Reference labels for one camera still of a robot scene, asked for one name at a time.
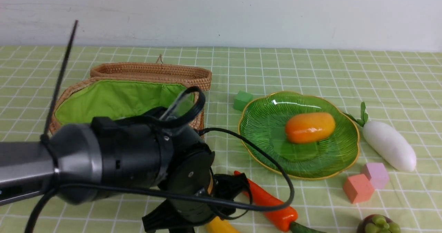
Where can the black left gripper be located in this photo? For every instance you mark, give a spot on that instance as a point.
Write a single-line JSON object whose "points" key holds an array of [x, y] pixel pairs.
{"points": [[179, 216]]}

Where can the yellow banana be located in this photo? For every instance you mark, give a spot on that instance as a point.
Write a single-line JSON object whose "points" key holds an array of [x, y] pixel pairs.
{"points": [[218, 225]]}

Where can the orange mango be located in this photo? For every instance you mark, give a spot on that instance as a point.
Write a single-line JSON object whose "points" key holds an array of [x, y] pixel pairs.
{"points": [[309, 127]]}

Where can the white radish with leaves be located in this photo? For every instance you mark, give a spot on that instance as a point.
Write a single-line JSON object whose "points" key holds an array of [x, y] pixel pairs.
{"points": [[387, 142]]}

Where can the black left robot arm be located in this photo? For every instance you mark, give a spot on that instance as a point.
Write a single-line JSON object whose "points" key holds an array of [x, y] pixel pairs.
{"points": [[82, 163]]}

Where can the green glass plate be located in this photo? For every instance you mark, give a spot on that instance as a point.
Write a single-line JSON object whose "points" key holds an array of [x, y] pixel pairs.
{"points": [[263, 123]]}

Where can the green foam cube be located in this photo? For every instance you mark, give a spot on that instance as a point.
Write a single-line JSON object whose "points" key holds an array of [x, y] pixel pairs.
{"points": [[241, 100]]}

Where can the wicker basket lid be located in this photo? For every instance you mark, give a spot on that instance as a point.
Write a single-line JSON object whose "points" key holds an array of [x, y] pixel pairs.
{"points": [[179, 74]]}

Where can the red chili pepper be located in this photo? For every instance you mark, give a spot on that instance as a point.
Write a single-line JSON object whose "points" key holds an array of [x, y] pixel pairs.
{"points": [[285, 219]]}

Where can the woven wicker basket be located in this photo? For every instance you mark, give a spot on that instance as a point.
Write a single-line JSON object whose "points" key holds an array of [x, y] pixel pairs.
{"points": [[113, 98]]}

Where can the orange foam cube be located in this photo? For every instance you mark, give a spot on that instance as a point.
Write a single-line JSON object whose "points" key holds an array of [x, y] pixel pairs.
{"points": [[358, 188]]}

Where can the green checkered tablecloth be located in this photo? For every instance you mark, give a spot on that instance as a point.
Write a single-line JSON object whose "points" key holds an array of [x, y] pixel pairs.
{"points": [[402, 89]]}

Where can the pink foam cube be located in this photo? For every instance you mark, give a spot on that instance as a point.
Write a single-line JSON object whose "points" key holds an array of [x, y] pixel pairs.
{"points": [[377, 174]]}

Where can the purple mangosteen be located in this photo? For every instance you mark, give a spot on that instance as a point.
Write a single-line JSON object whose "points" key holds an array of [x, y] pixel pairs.
{"points": [[377, 223]]}

